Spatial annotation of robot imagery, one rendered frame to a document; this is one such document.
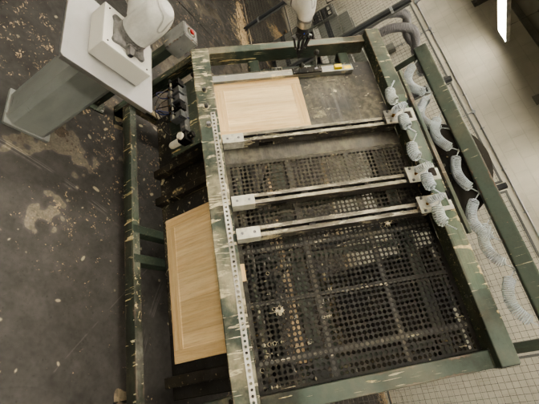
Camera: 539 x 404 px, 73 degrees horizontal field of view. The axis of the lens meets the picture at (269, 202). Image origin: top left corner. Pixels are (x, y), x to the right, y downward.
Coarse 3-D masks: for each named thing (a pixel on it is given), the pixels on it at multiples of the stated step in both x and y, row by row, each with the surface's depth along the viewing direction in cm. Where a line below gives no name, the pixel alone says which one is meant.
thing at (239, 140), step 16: (384, 112) 222; (400, 112) 223; (288, 128) 217; (304, 128) 218; (320, 128) 219; (336, 128) 219; (352, 128) 220; (368, 128) 223; (384, 128) 227; (224, 144) 211; (240, 144) 214; (256, 144) 217
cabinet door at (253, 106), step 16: (272, 80) 240; (288, 80) 240; (224, 96) 232; (240, 96) 233; (256, 96) 233; (272, 96) 234; (288, 96) 235; (224, 112) 226; (240, 112) 227; (256, 112) 228; (272, 112) 229; (288, 112) 229; (304, 112) 230; (224, 128) 221; (240, 128) 222; (256, 128) 222; (272, 128) 223
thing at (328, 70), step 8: (344, 64) 247; (256, 72) 239; (264, 72) 239; (272, 72) 240; (280, 72) 240; (288, 72) 241; (320, 72) 243; (328, 72) 244; (336, 72) 245; (344, 72) 247; (216, 80) 234; (224, 80) 235; (232, 80) 235; (240, 80) 236; (248, 80) 238; (256, 80) 239
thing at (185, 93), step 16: (176, 80) 224; (192, 80) 233; (176, 96) 220; (192, 96) 228; (160, 112) 225; (176, 112) 216; (192, 112) 224; (176, 128) 228; (192, 128) 220; (176, 144) 216; (192, 144) 216
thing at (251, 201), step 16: (432, 160) 193; (384, 176) 207; (400, 176) 207; (416, 176) 204; (272, 192) 198; (288, 192) 199; (304, 192) 200; (320, 192) 200; (336, 192) 201; (352, 192) 205; (368, 192) 209; (240, 208) 197
